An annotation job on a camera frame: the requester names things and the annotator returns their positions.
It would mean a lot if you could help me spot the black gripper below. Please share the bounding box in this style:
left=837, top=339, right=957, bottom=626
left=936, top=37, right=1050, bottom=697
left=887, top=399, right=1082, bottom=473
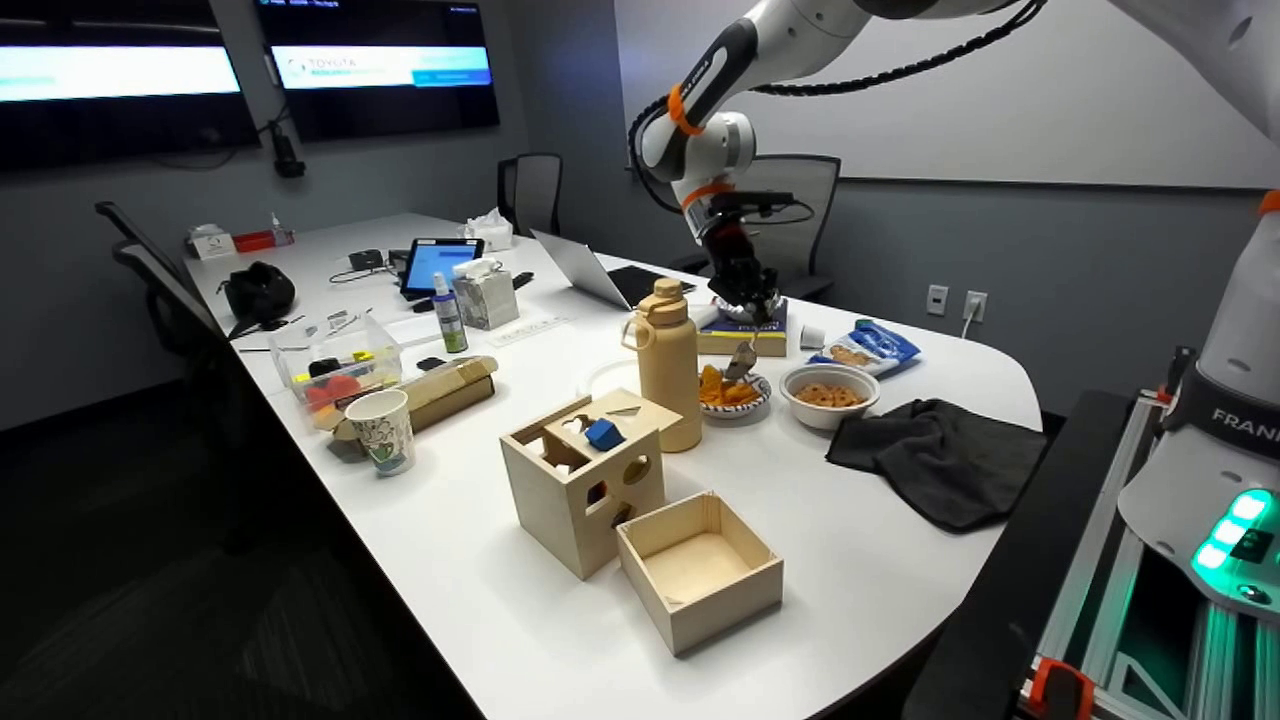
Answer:
left=706, top=191, right=811, bottom=326

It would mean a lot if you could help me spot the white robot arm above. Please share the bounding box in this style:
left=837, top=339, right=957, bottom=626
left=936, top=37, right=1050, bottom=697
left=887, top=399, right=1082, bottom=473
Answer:
left=627, top=0, right=1280, bottom=322

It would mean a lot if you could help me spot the robot base stand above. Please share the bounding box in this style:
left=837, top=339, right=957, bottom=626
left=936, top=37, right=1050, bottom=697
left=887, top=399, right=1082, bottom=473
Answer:
left=916, top=182, right=1280, bottom=720

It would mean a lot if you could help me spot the black and white patterned bowl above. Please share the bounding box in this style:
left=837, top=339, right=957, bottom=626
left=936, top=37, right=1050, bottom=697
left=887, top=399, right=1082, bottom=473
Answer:
left=699, top=369, right=771, bottom=424

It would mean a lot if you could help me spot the white bowl with snacks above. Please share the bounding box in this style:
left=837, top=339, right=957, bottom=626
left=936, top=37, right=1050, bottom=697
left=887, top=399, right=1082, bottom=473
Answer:
left=779, top=365, right=882, bottom=431

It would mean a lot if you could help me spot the blue and yellow box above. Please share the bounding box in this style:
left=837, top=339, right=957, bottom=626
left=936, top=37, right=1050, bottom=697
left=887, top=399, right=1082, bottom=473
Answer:
left=697, top=311, right=789, bottom=357

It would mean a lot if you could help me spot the grey office chair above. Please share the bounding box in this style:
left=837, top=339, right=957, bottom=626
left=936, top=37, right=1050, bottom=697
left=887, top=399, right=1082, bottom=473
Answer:
left=687, top=153, right=841, bottom=295

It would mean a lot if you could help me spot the tan water bottle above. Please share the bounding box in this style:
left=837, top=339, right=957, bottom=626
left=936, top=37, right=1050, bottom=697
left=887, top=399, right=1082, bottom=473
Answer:
left=623, top=281, right=699, bottom=453

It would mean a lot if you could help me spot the blue snack packet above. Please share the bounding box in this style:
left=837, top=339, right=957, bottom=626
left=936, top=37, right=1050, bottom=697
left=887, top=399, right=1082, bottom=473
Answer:
left=829, top=320, right=922, bottom=376

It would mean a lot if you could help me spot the grey laptop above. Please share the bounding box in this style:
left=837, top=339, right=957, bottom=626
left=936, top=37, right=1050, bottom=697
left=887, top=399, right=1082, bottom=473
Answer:
left=535, top=232, right=661, bottom=306

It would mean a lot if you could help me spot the blue shape block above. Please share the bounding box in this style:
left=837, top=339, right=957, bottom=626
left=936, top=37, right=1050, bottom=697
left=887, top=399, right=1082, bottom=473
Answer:
left=585, top=417, right=623, bottom=453

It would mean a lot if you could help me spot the wooden shape sorter box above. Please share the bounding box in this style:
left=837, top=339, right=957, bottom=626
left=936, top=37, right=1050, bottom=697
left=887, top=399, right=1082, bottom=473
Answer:
left=501, top=386, right=673, bottom=575

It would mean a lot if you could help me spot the far black office chair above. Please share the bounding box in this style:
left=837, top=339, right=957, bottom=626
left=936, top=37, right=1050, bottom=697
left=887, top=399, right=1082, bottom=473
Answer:
left=496, top=153, right=565, bottom=235

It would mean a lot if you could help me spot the white tissue box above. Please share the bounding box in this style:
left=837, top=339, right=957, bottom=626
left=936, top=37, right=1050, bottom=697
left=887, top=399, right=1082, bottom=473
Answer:
left=456, top=259, right=519, bottom=326

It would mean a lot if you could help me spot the crumpled white tissue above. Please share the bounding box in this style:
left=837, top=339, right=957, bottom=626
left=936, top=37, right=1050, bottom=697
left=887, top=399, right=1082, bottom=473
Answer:
left=463, top=206, right=516, bottom=253

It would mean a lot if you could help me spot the open wooden box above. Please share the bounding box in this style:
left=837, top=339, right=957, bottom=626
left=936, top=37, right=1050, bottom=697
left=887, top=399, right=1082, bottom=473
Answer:
left=616, top=493, right=785, bottom=656

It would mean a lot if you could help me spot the black cloth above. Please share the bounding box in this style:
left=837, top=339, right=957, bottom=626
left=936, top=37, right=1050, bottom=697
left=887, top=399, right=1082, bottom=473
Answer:
left=825, top=399, right=1050, bottom=530

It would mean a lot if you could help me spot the wooden rolling block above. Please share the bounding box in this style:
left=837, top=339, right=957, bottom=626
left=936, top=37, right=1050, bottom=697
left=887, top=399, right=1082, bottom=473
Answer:
left=330, top=352, right=503, bottom=453

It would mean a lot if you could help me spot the small green spray bottle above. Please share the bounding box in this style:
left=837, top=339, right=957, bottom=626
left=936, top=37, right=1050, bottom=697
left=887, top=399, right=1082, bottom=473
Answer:
left=431, top=271, right=470, bottom=352

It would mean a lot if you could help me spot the tablet with blue screen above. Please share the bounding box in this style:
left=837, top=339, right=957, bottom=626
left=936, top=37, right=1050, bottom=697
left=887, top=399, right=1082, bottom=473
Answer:
left=399, top=235, right=485, bottom=299

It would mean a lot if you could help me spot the paper cup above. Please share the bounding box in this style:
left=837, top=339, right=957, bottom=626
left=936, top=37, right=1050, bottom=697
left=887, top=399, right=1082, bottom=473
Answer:
left=345, top=386, right=411, bottom=475

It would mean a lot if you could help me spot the whiteboard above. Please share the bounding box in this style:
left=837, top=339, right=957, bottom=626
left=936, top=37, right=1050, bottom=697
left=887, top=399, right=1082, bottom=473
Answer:
left=614, top=0, right=1280, bottom=196

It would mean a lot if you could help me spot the clear plastic container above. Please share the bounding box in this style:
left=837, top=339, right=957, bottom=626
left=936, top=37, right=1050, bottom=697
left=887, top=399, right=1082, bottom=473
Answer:
left=273, top=314, right=406, bottom=419

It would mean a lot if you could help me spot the white red box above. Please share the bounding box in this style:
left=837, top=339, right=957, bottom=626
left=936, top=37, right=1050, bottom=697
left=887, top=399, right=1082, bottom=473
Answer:
left=188, top=223, right=290, bottom=259

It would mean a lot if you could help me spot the left side office chair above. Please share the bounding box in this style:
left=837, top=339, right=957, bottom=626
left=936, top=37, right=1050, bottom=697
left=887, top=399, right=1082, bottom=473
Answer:
left=95, top=198, right=245, bottom=448

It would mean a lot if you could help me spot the wall power outlet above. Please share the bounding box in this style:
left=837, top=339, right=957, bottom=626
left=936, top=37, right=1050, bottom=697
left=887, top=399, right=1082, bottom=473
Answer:
left=926, top=282, right=989, bottom=322

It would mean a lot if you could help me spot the right wall monitor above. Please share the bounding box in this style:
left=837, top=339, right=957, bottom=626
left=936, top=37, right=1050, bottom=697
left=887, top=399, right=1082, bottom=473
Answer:
left=256, top=0, right=501, bottom=139

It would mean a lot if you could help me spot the wall monitor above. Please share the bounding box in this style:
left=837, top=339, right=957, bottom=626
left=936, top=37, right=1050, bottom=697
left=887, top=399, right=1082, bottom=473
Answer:
left=0, top=29, right=256, bottom=172
left=256, top=0, right=501, bottom=139

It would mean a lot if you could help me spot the ceiling mounted camera pole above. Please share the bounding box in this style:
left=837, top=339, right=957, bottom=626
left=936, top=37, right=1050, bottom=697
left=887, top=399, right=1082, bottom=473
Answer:
left=208, top=0, right=310, bottom=180

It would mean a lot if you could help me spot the left wall monitor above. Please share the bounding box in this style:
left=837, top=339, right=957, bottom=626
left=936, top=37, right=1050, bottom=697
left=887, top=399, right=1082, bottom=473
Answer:
left=0, top=29, right=256, bottom=172

